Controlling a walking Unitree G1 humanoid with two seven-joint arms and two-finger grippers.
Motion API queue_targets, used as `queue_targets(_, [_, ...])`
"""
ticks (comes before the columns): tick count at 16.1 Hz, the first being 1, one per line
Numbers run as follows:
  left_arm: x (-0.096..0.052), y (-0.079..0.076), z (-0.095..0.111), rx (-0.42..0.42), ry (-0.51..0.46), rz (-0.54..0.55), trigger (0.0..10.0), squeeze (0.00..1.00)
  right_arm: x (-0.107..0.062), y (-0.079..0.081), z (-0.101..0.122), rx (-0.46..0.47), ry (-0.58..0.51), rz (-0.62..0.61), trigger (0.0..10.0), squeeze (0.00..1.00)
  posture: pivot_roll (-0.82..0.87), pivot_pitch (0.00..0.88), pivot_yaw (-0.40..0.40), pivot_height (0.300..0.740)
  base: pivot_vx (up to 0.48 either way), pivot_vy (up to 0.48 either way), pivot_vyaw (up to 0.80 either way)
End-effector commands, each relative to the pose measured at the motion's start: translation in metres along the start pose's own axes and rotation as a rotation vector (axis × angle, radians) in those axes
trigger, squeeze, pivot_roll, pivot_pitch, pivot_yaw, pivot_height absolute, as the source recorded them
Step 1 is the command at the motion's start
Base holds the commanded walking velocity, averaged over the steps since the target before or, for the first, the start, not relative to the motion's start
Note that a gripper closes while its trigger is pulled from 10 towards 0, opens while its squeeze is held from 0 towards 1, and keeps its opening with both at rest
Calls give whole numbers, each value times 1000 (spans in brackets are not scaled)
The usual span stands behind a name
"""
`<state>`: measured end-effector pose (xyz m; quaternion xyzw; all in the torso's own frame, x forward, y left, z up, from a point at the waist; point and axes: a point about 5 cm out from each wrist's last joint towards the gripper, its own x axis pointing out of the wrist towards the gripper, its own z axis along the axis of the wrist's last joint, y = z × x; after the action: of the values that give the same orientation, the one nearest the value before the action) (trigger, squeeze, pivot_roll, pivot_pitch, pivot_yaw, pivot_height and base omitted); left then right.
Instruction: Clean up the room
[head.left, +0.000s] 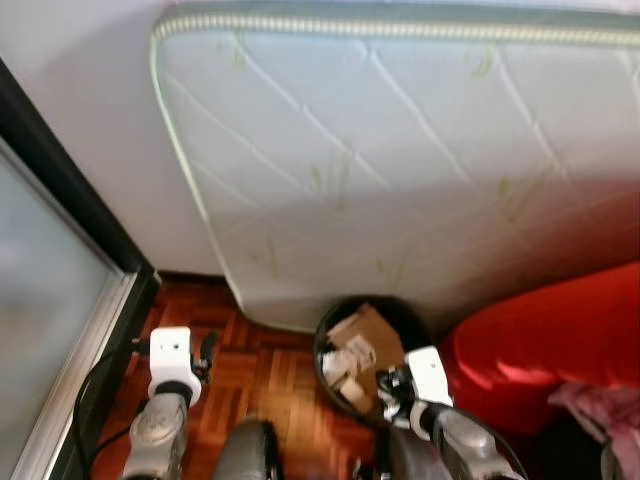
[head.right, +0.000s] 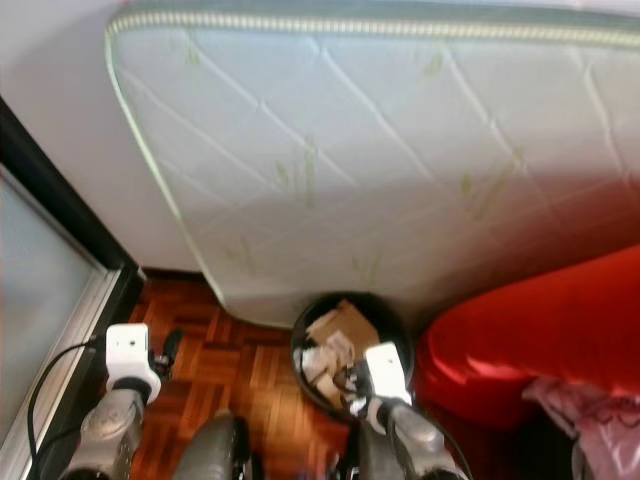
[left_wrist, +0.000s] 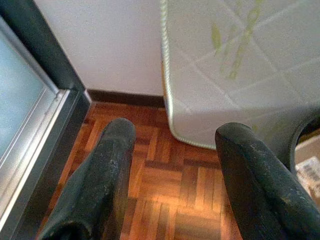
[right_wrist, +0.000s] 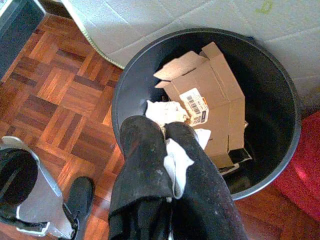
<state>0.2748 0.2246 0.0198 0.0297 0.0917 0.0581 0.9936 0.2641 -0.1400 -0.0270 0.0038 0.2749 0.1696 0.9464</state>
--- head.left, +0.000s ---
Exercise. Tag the pink cartoon print quilt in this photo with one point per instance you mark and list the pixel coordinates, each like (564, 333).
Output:
(600, 420)

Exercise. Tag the grey left robot leg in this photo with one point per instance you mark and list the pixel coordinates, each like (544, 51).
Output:
(248, 455)

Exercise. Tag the brown cardboard piece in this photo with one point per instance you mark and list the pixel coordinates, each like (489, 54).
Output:
(370, 330)

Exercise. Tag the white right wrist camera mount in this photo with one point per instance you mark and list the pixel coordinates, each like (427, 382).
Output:
(430, 375)

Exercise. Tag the black trash bin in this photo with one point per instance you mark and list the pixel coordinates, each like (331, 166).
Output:
(410, 320)

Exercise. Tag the white quilted mattress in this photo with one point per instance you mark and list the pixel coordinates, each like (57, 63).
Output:
(400, 150)

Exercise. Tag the frosted glass sliding door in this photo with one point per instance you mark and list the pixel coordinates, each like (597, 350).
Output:
(50, 280)

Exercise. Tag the crumpled white paper waste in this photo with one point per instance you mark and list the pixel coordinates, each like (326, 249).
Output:
(355, 390)

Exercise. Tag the red sofa cushion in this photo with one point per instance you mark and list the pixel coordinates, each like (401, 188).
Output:
(550, 330)

